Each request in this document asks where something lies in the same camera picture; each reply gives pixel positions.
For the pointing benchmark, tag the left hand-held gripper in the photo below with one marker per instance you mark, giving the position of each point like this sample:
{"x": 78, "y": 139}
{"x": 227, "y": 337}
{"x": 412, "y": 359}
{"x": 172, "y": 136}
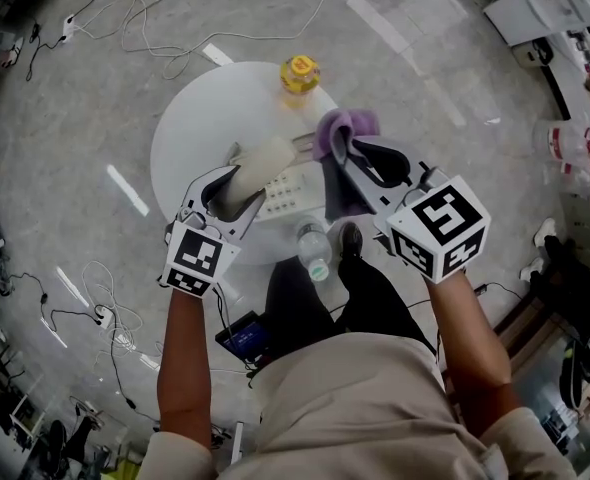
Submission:
{"x": 200, "y": 260}

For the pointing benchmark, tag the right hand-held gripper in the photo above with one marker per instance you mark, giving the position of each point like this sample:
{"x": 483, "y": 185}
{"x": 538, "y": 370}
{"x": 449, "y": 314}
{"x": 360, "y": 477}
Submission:
{"x": 442, "y": 228}

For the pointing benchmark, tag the purple cloth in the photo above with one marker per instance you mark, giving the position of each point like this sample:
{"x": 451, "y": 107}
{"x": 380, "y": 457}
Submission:
{"x": 337, "y": 125}

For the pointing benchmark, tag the white desk phone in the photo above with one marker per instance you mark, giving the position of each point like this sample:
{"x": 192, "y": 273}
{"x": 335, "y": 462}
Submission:
{"x": 287, "y": 195}

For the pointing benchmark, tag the person's left forearm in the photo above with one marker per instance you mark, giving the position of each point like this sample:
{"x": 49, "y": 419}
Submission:
{"x": 185, "y": 358}

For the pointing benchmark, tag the person's right forearm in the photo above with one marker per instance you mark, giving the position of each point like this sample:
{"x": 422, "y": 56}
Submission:
{"x": 470, "y": 348}

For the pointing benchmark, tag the person's dark shoe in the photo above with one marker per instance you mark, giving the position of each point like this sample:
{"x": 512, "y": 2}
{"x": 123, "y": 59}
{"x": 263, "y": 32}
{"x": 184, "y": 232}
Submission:
{"x": 351, "y": 238}

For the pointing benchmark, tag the clear plastic water bottle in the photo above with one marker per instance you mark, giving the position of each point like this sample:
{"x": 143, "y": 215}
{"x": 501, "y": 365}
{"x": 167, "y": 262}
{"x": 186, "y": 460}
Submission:
{"x": 315, "y": 248}

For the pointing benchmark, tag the yellow drink bottle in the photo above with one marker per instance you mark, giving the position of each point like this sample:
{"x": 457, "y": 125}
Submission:
{"x": 300, "y": 78}

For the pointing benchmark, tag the person's right leg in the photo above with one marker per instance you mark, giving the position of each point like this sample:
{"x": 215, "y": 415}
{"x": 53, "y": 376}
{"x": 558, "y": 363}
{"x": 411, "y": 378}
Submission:
{"x": 375, "y": 298}

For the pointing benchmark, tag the person's leg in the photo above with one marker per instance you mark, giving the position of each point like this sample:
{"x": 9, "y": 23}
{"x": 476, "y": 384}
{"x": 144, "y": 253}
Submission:
{"x": 375, "y": 298}
{"x": 297, "y": 308}

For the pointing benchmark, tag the person's left leg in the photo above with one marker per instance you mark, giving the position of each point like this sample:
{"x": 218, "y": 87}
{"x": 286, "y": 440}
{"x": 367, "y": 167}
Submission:
{"x": 297, "y": 308}

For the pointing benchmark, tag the black device with blue screen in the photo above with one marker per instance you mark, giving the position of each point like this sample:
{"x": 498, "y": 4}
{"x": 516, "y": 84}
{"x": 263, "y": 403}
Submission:
{"x": 244, "y": 338}

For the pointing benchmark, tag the black power adapter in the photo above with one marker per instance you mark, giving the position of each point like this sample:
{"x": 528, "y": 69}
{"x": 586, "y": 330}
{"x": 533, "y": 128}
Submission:
{"x": 480, "y": 288}

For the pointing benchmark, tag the white power strip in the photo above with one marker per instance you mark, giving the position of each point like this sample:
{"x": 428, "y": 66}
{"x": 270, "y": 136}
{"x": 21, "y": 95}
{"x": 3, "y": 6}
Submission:
{"x": 69, "y": 27}
{"x": 104, "y": 317}

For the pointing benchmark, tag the clear plastic container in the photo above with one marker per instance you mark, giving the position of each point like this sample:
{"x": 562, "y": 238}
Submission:
{"x": 562, "y": 140}

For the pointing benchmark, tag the white cabinet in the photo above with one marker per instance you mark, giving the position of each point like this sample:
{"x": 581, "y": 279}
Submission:
{"x": 540, "y": 3}

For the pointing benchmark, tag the person's beige shirt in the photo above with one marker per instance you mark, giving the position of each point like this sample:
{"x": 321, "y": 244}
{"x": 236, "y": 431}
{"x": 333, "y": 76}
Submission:
{"x": 355, "y": 413}

